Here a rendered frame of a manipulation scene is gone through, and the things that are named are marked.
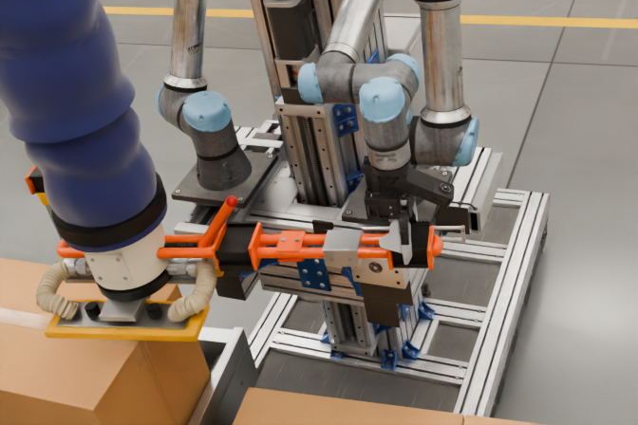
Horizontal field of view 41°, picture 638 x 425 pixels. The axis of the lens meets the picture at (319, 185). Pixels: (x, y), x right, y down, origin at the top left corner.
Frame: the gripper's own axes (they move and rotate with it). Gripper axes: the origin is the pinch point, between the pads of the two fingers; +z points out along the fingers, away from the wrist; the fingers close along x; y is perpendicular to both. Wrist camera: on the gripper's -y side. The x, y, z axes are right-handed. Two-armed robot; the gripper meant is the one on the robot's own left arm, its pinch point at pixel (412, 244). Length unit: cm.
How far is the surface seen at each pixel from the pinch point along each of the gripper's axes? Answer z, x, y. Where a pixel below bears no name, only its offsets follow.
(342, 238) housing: -1.5, 0.4, 13.7
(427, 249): -2.3, 4.3, -3.5
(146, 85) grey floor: 125, -278, 204
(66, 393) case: 31, 17, 79
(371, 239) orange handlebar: -0.5, -0.6, 8.1
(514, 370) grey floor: 125, -77, -13
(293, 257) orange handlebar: 0.5, 4.0, 23.1
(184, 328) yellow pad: 10.6, 14.5, 45.4
